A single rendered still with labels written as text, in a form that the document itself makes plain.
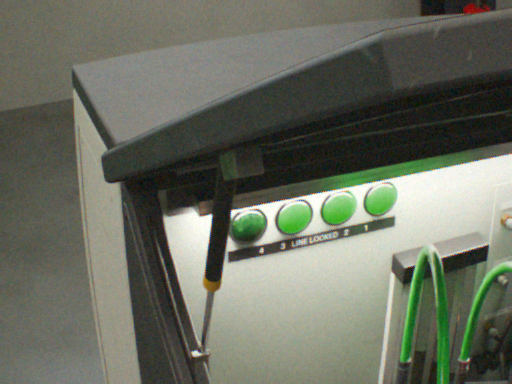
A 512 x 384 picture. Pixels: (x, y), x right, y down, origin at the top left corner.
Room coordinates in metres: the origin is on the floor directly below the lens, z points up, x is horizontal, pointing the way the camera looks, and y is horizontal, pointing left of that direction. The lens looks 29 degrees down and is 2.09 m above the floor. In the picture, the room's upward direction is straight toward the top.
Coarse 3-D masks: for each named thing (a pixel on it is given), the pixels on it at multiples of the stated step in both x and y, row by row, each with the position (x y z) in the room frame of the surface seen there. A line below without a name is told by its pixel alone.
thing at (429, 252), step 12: (420, 252) 1.12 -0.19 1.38; (432, 252) 1.06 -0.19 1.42; (420, 264) 1.14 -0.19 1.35; (432, 264) 1.03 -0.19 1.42; (420, 276) 1.15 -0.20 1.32; (444, 276) 1.01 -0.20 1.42; (420, 288) 1.17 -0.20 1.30; (444, 288) 0.99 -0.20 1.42; (444, 300) 0.97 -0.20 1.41; (408, 312) 1.18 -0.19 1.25; (444, 312) 0.95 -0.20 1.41; (408, 324) 1.18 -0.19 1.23; (444, 324) 0.94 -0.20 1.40; (408, 336) 1.18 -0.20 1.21; (444, 336) 0.92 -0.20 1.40; (408, 348) 1.18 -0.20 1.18; (444, 348) 0.91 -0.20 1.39; (408, 360) 1.18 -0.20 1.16; (444, 360) 0.90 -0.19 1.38; (444, 372) 0.89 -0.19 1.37
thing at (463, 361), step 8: (504, 264) 1.12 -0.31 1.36; (496, 272) 1.13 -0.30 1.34; (504, 272) 1.12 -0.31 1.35; (488, 280) 1.15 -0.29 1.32; (480, 288) 1.16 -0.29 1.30; (488, 288) 1.15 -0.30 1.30; (480, 296) 1.16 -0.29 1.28; (480, 304) 1.16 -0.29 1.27; (472, 312) 1.17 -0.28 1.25; (472, 320) 1.17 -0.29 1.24; (472, 328) 1.17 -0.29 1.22; (464, 336) 1.18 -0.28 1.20; (472, 336) 1.17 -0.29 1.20; (464, 344) 1.18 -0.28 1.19; (464, 352) 1.17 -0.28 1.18; (464, 360) 1.17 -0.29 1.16; (456, 368) 1.18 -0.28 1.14; (464, 368) 1.17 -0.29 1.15; (456, 376) 1.18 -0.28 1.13; (464, 376) 1.17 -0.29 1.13
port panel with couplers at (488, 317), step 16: (496, 192) 1.32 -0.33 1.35; (496, 208) 1.33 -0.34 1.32; (496, 224) 1.33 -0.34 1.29; (496, 240) 1.33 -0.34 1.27; (496, 256) 1.33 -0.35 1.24; (496, 288) 1.33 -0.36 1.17; (496, 304) 1.34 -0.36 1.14; (480, 320) 1.33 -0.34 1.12; (496, 320) 1.34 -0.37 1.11; (480, 336) 1.33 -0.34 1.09; (480, 352) 1.33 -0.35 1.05
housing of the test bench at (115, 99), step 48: (192, 48) 1.48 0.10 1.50; (240, 48) 1.47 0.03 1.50; (288, 48) 1.47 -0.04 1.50; (96, 96) 1.32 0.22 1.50; (144, 96) 1.31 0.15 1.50; (192, 96) 1.31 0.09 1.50; (96, 144) 1.28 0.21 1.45; (96, 192) 1.31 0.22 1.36; (96, 240) 1.34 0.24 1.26; (96, 288) 1.38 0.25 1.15
